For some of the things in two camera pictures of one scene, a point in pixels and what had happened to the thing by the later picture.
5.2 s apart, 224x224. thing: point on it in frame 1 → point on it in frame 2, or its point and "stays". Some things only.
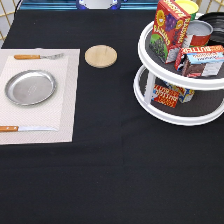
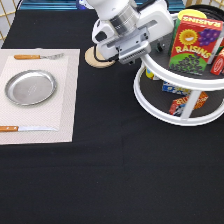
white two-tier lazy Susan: (169, 95) stays
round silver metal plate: (30, 87) stays
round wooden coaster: (101, 56) stays
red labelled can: (180, 61) → (217, 66)
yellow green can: (190, 7) → (193, 12)
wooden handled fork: (31, 56) stays
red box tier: (165, 96) → (177, 105)
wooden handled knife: (25, 128) stays
